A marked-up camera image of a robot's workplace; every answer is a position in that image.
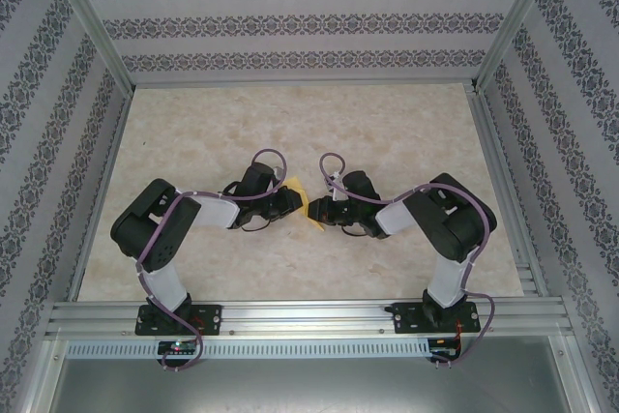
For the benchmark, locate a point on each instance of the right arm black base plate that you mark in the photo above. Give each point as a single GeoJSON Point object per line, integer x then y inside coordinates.
{"type": "Point", "coordinates": [403, 318]}

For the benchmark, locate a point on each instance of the yellow square paper sheet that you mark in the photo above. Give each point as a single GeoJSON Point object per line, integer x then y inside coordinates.
{"type": "Point", "coordinates": [296, 183]}

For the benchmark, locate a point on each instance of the grey metal sheet panel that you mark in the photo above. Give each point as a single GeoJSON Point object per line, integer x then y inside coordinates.
{"type": "Point", "coordinates": [309, 389]}

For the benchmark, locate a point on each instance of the aluminium side rail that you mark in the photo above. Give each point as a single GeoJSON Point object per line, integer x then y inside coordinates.
{"type": "Point", "coordinates": [492, 142]}
{"type": "Point", "coordinates": [113, 142]}

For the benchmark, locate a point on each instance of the aluminium mounting rail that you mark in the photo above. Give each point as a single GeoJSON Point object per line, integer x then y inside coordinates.
{"type": "Point", "coordinates": [309, 318]}

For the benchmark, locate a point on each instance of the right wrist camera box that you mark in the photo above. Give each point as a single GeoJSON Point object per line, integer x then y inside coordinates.
{"type": "Point", "coordinates": [337, 176]}

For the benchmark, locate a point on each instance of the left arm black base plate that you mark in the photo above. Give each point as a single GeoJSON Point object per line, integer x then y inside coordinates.
{"type": "Point", "coordinates": [213, 318]}

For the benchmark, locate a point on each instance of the aluminium back rail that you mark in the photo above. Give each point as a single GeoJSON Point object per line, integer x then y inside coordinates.
{"type": "Point", "coordinates": [300, 81]}

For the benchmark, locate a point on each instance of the aluminium frame post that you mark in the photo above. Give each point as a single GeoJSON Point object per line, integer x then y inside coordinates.
{"type": "Point", "coordinates": [92, 21]}
{"type": "Point", "coordinates": [517, 11]}

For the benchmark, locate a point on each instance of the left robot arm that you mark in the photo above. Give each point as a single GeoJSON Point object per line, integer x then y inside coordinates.
{"type": "Point", "coordinates": [215, 212]}

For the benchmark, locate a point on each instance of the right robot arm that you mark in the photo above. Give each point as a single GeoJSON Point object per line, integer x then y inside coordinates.
{"type": "Point", "coordinates": [396, 217]}

